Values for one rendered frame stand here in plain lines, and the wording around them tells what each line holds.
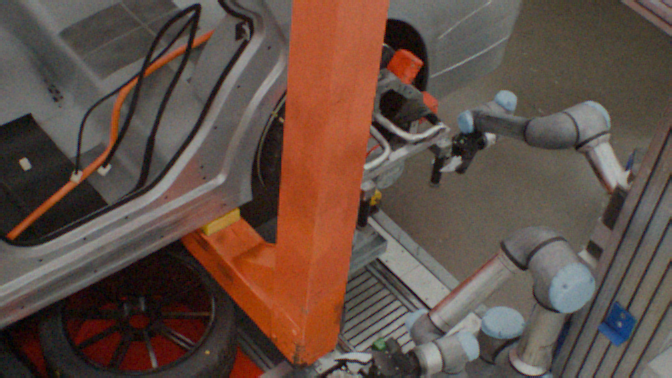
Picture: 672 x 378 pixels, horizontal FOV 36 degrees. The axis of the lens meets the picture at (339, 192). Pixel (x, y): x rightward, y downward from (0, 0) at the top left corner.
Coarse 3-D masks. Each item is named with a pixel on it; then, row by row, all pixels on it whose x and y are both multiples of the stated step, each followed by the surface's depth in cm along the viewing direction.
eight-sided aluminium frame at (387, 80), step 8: (384, 72) 340; (384, 80) 338; (392, 80) 338; (400, 80) 341; (376, 88) 335; (384, 88) 338; (392, 88) 341; (400, 88) 345; (408, 88) 348; (408, 96) 352; (416, 96) 355; (408, 128) 367; (416, 128) 369; (392, 144) 374; (400, 144) 373
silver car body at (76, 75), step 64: (0, 0) 381; (64, 0) 367; (128, 0) 367; (192, 0) 370; (256, 0) 289; (448, 0) 350; (512, 0) 379; (0, 64) 352; (64, 64) 358; (128, 64) 347; (192, 64) 347; (256, 64) 306; (448, 64) 377; (0, 128) 350; (64, 128) 356; (128, 128) 337; (192, 128) 329; (256, 128) 322; (0, 192) 331; (64, 192) 329; (128, 192) 329; (192, 192) 324; (0, 256) 284; (64, 256) 302; (128, 256) 320; (0, 320) 299
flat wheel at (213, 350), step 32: (160, 256) 358; (192, 256) 359; (96, 288) 348; (128, 288) 350; (160, 288) 371; (192, 288) 352; (64, 320) 336; (128, 320) 345; (160, 320) 342; (224, 320) 341; (64, 352) 327; (192, 352) 332; (224, 352) 335
